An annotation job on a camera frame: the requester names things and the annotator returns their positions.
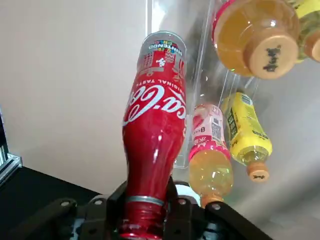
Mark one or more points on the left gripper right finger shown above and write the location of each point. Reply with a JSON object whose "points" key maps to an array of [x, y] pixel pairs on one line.
{"points": [[190, 222]]}

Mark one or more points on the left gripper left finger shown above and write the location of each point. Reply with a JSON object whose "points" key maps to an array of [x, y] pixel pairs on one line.
{"points": [[95, 220]]}

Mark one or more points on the red cola bottle colourful print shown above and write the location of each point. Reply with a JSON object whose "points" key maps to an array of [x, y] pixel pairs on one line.
{"points": [[152, 140]]}

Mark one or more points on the clear acrylic shelf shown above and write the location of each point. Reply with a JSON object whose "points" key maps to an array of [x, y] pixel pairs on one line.
{"points": [[200, 50]]}

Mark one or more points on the peach drink bottle pink label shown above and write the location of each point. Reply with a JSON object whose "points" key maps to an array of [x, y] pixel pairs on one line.
{"points": [[210, 162]]}

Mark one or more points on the yellow label tea bottle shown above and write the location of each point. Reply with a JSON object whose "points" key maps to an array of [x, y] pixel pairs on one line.
{"points": [[308, 30], [250, 130]]}

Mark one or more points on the orange tea bottle red label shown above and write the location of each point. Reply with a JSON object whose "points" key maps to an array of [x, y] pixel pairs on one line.
{"points": [[237, 37]]}

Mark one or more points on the silver aluminium frame post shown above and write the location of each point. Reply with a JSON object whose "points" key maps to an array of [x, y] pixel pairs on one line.
{"points": [[11, 160]]}

